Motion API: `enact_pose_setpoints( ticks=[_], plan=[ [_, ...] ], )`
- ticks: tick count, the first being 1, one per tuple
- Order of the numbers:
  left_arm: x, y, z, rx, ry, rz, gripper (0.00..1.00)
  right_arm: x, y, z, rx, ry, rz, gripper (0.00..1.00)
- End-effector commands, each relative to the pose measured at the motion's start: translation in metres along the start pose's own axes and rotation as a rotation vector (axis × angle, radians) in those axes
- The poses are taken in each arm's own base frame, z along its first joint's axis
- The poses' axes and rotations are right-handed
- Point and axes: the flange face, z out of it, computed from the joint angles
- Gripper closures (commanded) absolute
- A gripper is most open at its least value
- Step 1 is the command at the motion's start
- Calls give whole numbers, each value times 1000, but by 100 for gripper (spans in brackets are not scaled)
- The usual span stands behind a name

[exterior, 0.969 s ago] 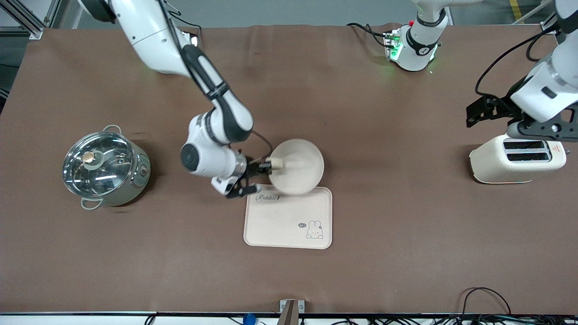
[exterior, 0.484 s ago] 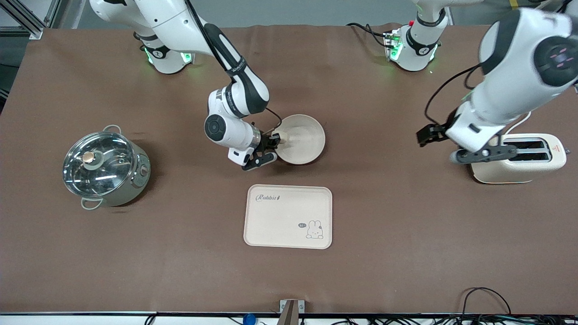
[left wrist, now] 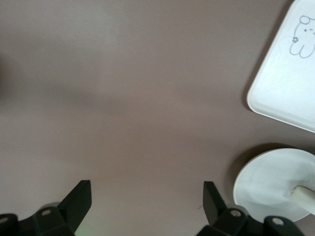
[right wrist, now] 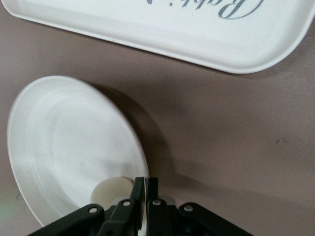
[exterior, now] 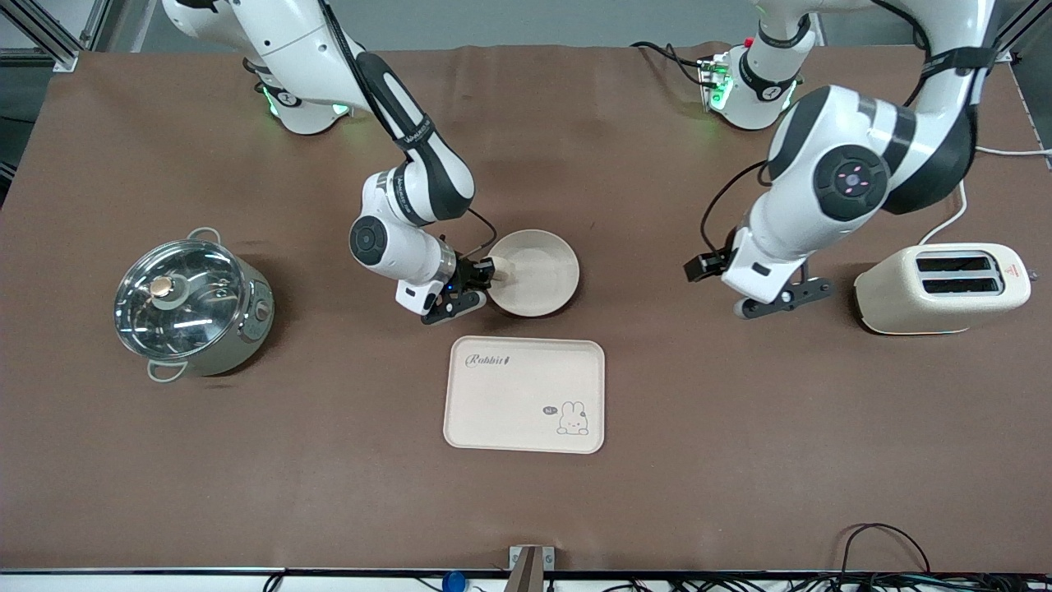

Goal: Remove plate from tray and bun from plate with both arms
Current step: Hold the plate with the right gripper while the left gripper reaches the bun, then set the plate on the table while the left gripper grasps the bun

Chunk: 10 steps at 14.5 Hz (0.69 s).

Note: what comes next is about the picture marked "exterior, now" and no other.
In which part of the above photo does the cream rabbit print tray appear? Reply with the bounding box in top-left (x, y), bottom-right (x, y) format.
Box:
top-left (443, 335), bottom-right (607, 455)

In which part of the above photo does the steel pot with glass lid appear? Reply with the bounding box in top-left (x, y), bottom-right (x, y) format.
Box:
top-left (113, 227), bottom-right (276, 384)

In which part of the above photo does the cream round plate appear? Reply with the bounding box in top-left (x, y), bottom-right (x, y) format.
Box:
top-left (487, 229), bottom-right (581, 318)

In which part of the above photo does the black looped cable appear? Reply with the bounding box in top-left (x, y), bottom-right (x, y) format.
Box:
top-left (838, 523), bottom-right (931, 578)

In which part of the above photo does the metal table edge bracket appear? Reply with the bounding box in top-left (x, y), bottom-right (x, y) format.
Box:
top-left (505, 545), bottom-right (555, 592)

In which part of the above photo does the cream two-slot toaster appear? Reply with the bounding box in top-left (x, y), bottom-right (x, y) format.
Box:
top-left (853, 242), bottom-right (1038, 336)

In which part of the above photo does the glass pot lid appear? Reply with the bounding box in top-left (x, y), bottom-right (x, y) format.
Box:
top-left (113, 239), bottom-right (247, 361)

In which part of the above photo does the white toaster power cable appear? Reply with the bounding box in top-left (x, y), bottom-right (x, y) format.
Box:
top-left (919, 146), bottom-right (1052, 246)

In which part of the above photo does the aluminium frame profile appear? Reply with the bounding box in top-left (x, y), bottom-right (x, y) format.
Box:
top-left (0, 0), bottom-right (112, 73)
top-left (990, 0), bottom-right (1052, 63)

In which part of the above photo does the brown table cover mat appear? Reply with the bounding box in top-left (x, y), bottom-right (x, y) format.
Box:
top-left (0, 41), bottom-right (1052, 574)

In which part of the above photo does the black left arm base cable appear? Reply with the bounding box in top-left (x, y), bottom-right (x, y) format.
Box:
top-left (630, 41), bottom-right (709, 88)

